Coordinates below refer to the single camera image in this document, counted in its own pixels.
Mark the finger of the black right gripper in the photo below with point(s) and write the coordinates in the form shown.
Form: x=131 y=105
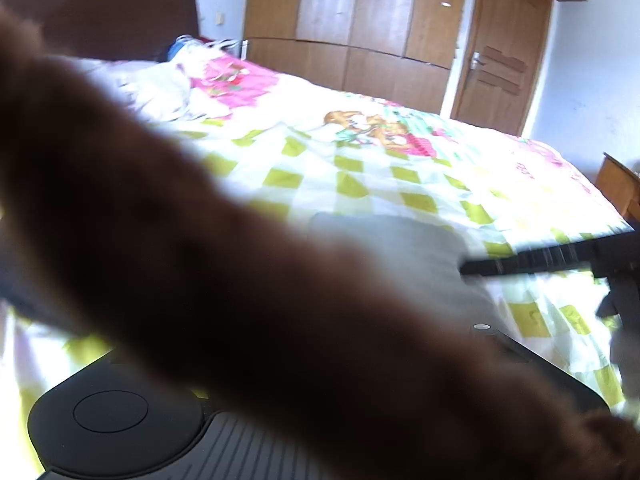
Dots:
x=539 y=260

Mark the light grey-green pants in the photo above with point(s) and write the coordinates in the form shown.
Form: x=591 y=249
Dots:
x=422 y=262

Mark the wooden side cabinet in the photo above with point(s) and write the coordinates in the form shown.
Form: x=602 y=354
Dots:
x=621 y=187

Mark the colourful checkered bed sheet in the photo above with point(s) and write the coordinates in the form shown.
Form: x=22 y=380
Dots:
x=293 y=149

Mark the wooden door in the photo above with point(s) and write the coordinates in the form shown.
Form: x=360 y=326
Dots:
x=501 y=63

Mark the wooden wardrobe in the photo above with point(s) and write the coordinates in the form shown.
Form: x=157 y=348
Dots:
x=400 y=50

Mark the cream cloth bag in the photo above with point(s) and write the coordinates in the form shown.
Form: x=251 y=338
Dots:
x=194 y=55

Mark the white pink patterned pillow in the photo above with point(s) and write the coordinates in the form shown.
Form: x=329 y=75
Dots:
x=155 y=92

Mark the brown furry lens obstruction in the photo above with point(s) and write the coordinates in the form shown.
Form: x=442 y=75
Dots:
x=123 y=234

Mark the dark wooden headboard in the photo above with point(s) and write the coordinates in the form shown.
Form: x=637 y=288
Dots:
x=112 y=30

